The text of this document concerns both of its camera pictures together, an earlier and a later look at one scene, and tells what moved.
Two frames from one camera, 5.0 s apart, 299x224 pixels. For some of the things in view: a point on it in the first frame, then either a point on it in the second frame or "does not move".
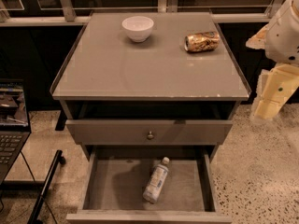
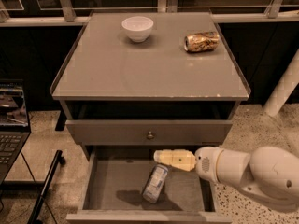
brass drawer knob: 150,136 does not move
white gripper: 282,37 → 206,162
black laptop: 15,125 does not move
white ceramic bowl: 138,27 does not move
